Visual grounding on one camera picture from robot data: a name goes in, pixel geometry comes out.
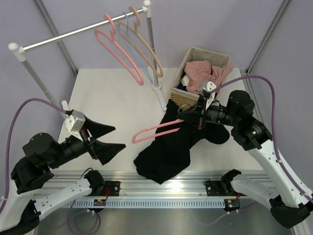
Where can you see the wicker laundry basket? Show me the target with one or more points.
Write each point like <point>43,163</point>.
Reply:
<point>184,99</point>

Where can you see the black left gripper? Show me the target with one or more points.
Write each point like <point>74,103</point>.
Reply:
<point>105,151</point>

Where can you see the pink cloth in basket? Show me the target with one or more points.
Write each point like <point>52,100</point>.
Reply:
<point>199,71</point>

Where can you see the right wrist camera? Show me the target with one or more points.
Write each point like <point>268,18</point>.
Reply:
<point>205,89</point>

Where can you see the white slotted cable duct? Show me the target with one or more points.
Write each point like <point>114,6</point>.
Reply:
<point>147,203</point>

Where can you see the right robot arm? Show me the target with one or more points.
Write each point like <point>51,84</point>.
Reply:
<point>291,202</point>

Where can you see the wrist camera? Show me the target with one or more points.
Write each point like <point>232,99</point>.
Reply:
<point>74,123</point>
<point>205,89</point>

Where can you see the beige wooden hanger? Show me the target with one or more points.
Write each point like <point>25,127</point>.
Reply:
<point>156,67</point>

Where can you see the pink thick hanger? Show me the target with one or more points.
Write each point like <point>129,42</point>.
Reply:
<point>126,61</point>

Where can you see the black t shirt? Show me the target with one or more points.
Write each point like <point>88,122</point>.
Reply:
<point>169,155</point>

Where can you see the blue wire hanger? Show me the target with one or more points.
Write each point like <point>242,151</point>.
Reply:
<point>131,48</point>

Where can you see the blue cloth in basket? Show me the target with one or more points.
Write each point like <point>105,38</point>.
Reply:
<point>181,87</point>

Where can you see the white cloth in basket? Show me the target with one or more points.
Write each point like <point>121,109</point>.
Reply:
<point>185,80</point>

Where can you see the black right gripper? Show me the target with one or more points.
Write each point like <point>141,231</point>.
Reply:
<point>197,115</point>

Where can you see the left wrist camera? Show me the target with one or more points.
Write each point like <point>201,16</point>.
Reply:
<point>74,123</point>

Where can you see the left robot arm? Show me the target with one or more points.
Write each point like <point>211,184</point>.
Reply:
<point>20,213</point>

